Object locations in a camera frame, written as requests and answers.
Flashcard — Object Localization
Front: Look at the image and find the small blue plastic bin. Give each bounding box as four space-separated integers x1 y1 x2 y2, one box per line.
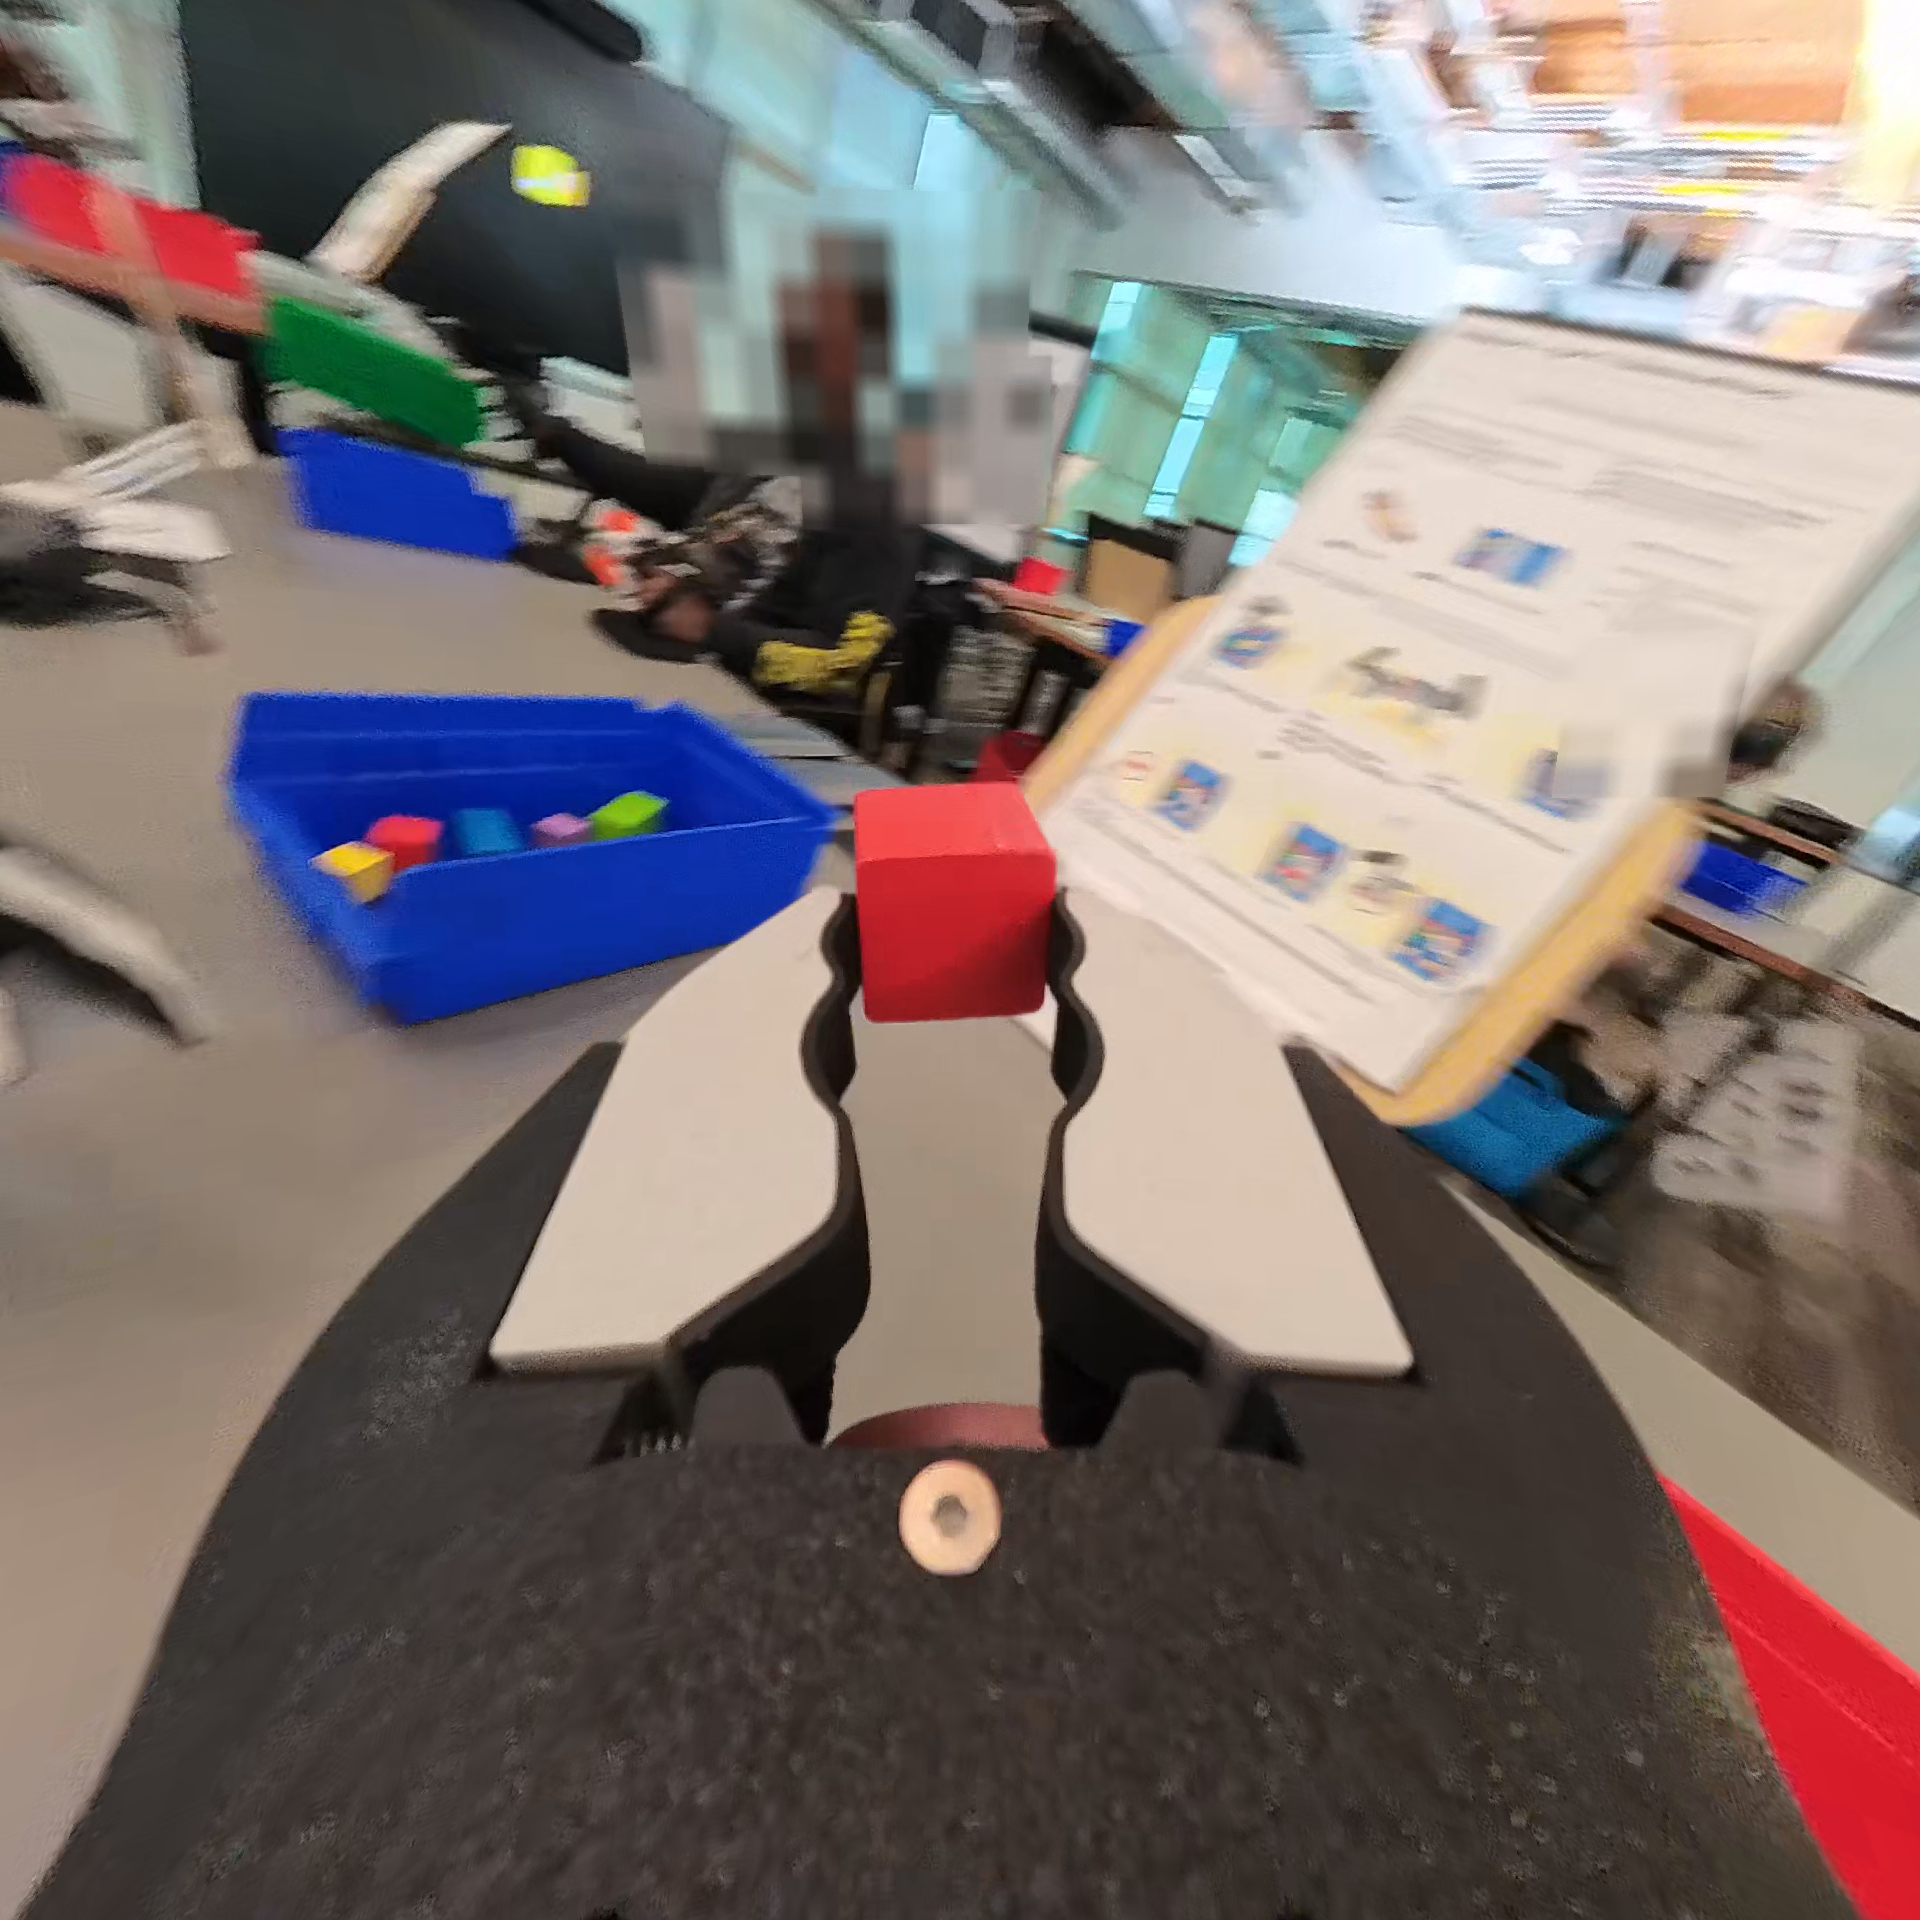
286 429 521 568
1681 842 1819 922

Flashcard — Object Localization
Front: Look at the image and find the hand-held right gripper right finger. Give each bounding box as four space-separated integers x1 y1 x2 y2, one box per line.
1035 889 1413 1397

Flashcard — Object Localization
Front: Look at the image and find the red plastic bin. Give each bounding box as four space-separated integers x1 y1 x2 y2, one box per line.
1667 1480 1920 1920

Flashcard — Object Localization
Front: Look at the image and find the red wooden block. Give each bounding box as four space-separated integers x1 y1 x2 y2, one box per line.
854 784 1061 1024

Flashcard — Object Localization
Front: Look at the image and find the instruction sheet board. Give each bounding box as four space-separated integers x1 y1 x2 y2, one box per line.
1031 312 1920 1130

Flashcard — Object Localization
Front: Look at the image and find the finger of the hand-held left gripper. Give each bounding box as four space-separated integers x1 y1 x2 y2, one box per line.
0 848 217 1046

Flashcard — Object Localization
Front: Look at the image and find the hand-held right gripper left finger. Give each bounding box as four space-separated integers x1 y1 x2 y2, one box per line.
490 889 874 1397

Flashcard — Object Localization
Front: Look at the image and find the blue floor tub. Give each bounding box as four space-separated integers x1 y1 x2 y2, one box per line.
1410 1056 1623 1202

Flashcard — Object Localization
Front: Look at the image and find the black monitor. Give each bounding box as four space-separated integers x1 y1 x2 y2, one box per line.
175 0 737 378

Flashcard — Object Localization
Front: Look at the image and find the white floor sign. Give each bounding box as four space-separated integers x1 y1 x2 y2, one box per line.
1650 1014 1868 1220

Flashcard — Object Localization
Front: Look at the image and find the pile of coloured wooden blocks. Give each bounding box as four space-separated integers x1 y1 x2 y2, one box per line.
315 792 673 906

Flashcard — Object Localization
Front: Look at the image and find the green plastic bin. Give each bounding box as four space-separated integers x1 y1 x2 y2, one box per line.
255 294 490 452

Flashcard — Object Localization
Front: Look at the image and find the grey desk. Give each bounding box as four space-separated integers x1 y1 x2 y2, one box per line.
0 408 1920 1862

